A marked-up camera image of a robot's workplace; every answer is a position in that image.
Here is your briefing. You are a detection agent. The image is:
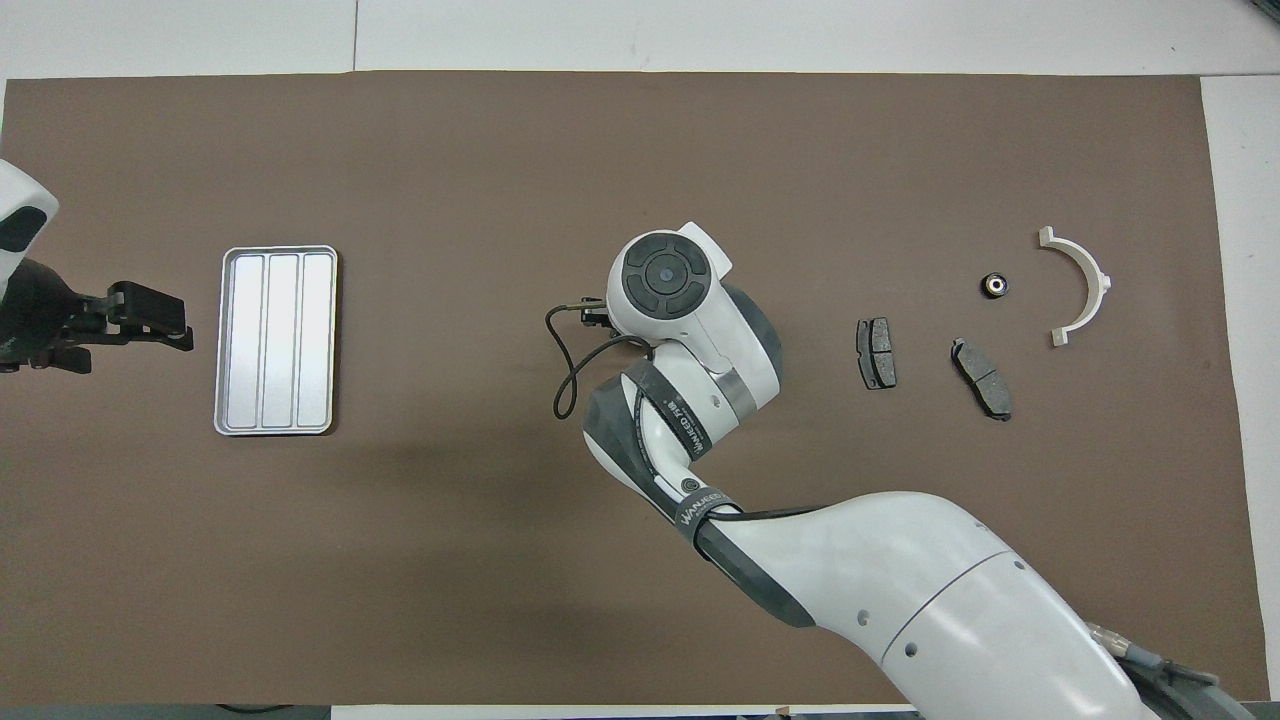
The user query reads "silver metal tray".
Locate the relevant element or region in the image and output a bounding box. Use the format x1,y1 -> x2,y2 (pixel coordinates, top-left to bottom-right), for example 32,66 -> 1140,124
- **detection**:
213,245 -> 339,437

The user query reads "white curved plastic bracket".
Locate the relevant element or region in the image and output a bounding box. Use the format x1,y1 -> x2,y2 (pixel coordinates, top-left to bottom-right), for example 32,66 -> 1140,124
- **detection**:
1038,227 -> 1113,348

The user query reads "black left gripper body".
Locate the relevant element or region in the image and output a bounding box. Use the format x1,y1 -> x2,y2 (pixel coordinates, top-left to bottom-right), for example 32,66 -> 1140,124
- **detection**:
0,258 -> 109,373

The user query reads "brown table mat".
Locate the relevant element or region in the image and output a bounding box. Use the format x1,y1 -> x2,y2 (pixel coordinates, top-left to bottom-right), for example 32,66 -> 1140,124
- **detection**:
0,70 -> 1257,706

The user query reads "short dark grey brake pad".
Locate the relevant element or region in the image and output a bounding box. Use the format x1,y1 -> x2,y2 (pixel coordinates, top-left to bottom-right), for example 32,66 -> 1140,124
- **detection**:
856,317 -> 898,391

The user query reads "long dark grey brake pad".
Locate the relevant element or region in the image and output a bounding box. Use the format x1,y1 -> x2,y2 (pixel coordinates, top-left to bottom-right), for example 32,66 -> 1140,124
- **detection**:
950,338 -> 1013,422

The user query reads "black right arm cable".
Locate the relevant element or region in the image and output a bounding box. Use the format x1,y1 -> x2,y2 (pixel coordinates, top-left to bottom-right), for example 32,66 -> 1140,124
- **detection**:
545,298 -> 656,419

